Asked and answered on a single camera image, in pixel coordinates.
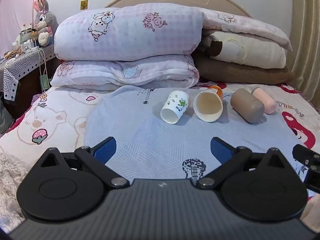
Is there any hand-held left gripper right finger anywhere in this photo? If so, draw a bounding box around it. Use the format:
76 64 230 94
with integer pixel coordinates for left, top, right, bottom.
194 137 292 189

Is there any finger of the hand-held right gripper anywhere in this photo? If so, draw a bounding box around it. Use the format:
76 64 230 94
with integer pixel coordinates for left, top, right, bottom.
292 144 320 193

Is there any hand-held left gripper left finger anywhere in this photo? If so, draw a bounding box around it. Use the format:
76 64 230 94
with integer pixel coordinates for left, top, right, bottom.
34 137 130 188

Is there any cream cup with orange base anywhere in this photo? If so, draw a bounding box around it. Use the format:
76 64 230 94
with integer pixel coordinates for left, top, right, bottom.
193 85 224 123

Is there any grey-brown plastic cup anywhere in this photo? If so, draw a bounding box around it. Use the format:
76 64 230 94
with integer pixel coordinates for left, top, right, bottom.
230 88 265 124

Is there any white printed paper cup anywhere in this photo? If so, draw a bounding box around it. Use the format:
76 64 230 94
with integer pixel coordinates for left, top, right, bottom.
160 90 190 125

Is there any pink plastic cup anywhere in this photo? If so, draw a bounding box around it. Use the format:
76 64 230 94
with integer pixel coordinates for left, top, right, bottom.
252 87 277 115

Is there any light blue guitar-print mat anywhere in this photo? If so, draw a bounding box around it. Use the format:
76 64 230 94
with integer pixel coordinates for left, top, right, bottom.
84 84 309 182

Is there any bear print bedsheet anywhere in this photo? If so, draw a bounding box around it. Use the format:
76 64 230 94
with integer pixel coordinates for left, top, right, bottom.
0 81 320 230

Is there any brown folded blanket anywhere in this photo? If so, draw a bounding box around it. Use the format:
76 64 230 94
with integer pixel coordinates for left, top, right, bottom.
193 51 295 85

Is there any green hanging pouch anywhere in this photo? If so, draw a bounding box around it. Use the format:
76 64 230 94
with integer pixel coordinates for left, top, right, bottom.
39 74 51 91

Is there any beige fluffy blanket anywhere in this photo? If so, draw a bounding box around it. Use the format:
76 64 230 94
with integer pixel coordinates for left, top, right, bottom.
0 152 34 232

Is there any cream folded blanket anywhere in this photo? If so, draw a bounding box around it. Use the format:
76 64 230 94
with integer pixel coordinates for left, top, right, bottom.
206 31 287 69

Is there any dark cloth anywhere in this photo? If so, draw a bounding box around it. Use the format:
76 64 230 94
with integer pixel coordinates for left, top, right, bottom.
0 99 15 134

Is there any pink checked folded quilt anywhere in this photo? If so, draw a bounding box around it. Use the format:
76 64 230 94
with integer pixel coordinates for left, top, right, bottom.
50 3 204 91

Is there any bedside table with patterned cloth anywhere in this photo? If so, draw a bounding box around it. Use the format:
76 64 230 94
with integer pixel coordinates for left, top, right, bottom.
0 42 56 120

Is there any pink printed folded blanket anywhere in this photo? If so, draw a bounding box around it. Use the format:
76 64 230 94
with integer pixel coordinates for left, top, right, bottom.
200 7 293 52

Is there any white electric kettle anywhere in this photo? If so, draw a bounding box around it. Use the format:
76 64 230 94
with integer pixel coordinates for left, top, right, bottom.
15 25 38 50

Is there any grey plush rabbit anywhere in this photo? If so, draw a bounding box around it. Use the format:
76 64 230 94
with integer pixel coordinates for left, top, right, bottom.
33 0 59 47

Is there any pink bed net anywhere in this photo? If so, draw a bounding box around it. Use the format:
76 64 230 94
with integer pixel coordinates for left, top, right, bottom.
0 0 37 57

